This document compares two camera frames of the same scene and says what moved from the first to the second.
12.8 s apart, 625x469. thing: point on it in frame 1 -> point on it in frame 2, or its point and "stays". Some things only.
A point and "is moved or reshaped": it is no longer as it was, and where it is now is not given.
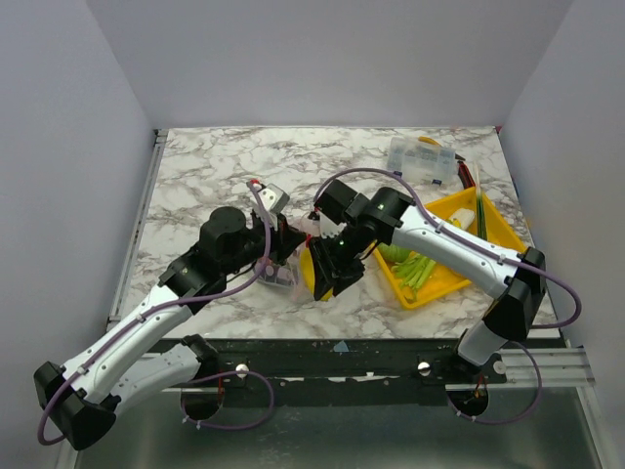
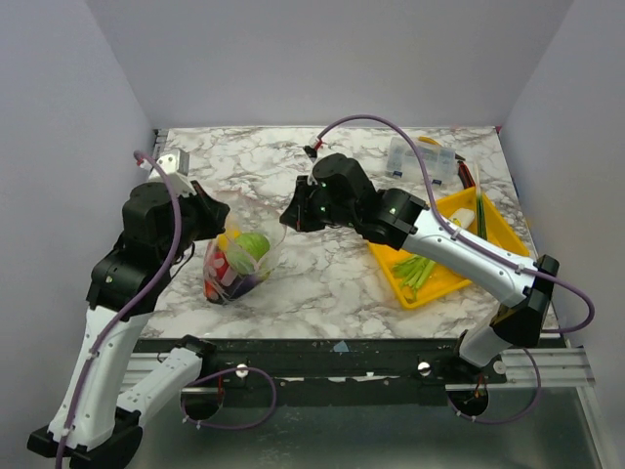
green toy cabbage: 394,253 is moved or reshaped
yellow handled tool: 430,141 stays
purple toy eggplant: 280,276 -> 244,283
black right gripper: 334,269 -> 297,207
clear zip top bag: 286,275 is moved or reshaped
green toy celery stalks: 414,271 stays
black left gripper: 285,237 -> 216,212
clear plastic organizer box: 420,161 stays
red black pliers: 464,173 stays
